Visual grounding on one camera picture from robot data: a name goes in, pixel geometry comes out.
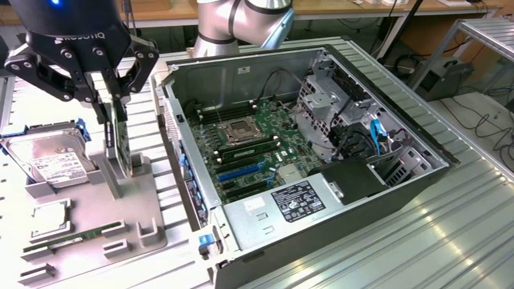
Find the long black expansion slot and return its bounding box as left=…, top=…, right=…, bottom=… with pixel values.
left=215, top=157, right=257, bottom=173
left=225, top=188, right=271, bottom=203
left=223, top=179, right=268, bottom=196

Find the blue SATA wire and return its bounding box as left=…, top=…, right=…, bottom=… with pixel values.
left=368, top=119, right=388, bottom=156

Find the silver chipset heatsink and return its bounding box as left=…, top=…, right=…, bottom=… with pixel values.
left=276, top=164, right=308, bottom=184

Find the black box device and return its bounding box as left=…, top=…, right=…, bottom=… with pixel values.
left=416, top=60, right=475, bottom=102

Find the green loose RAM stick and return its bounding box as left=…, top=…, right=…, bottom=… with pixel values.
left=22, top=222, right=121, bottom=253

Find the silver disk bay cage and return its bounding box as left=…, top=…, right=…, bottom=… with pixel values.
left=296, top=73, right=362, bottom=148

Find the open grey PC case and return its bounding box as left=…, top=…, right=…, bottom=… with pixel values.
left=147, top=36, right=460, bottom=289

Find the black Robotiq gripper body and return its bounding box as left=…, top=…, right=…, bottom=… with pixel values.
left=6, top=0, right=133, bottom=75

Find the silver hard disk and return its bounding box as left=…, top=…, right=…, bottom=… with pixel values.
left=5, top=128, right=100, bottom=189

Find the wooden desk with metal frame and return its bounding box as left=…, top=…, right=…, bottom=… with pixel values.
left=0, top=0, right=499, bottom=34

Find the grey plastic parts rack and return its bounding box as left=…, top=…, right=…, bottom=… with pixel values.
left=17, top=140, right=169, bottom=287

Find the green motherboard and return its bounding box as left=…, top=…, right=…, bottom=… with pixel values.
left=187, top=99, right=327, bottom=205

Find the blue expansion slot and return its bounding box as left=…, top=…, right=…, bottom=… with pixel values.
left=217, top=166, right=261, bottom=181

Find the silver CPU chip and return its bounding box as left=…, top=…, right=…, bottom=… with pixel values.
left=30, top=204, right=68, bottom=237

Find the hard disk drive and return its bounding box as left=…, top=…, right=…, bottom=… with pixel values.
left=0, top=118, right=93, bottom=184

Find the installed RAM stick with label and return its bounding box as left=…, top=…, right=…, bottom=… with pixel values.
left=220, top=141, right=277, bottom=160

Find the black arm cable olive sleeve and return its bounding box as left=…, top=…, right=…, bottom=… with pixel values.
left=121, top=0, right=136, bottom=30

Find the metal slat side table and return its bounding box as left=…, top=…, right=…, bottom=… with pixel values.
left=452, top=18, right=514, bottom=76

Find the black plastic shroud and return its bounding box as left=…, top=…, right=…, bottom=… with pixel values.
left=319, top=156, right=391, bottom=206

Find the black power wire bundle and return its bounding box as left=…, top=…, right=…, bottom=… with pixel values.
left=328, top=123, right=382, bottom=160

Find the grey power supply unit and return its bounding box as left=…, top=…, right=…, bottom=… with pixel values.
left=221, top=173, right=347, bottom=252

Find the long black wire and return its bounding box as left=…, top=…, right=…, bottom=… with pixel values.
left=256, top=68, right=301, bottom=102

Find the graphics card with silver bracket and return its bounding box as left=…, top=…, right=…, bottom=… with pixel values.
left=89, top=72, right=133, bottom=178

